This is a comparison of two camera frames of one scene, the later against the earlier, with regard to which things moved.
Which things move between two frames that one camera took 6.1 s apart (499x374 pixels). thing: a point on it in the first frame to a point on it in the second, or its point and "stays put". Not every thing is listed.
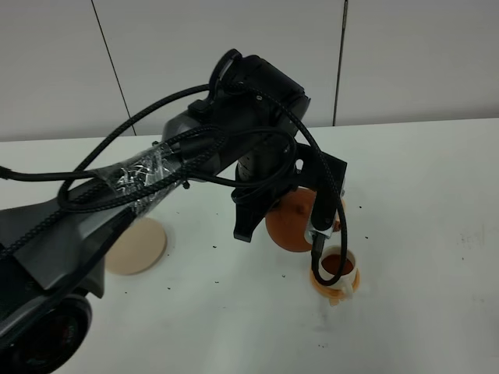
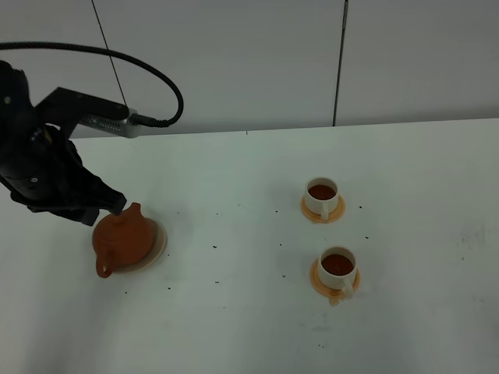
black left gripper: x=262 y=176 to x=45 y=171
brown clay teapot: x=288 y=220 to x=123 y=239
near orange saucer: x=334 y=293 stays put
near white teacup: x=330 y=264 stays put
